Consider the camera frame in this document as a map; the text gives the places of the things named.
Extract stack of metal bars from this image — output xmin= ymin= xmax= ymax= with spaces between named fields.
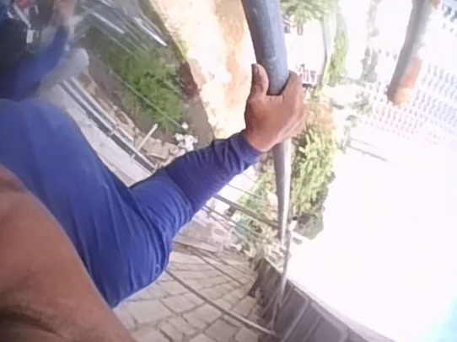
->
xmin=60 ymin=0 xmax=175 ymax=50

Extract person's right hand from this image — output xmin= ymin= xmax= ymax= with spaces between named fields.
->
xmin=238 ymin=61 xmax=312 ymax=159

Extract green bush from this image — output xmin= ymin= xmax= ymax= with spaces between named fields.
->
xmin=277 ymin=99 xmax=347 ymax=242

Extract dark post with orange base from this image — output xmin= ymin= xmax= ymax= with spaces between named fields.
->
xmin=384 ymin=0 xmax=435 ymax=110

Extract white lattice fence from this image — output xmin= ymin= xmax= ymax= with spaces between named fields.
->
xmin=351 ymin=0 xmax=457 ymax=149

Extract grey metal pole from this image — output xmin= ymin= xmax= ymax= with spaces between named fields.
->
xmin=194 ymin=0 xmax=322 ymax=243

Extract thin metal rods railing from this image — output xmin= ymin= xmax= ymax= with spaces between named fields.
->
xmin=159 ymin=187 xmax=299 ymax=340

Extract patch of green weeds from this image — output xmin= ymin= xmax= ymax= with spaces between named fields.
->
xmin=101 ymin=41 xmax=196 ymax=132

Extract white rubble pieces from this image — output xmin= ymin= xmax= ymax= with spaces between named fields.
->
xmin=170 ymin=120 xmax=201 ymax=151

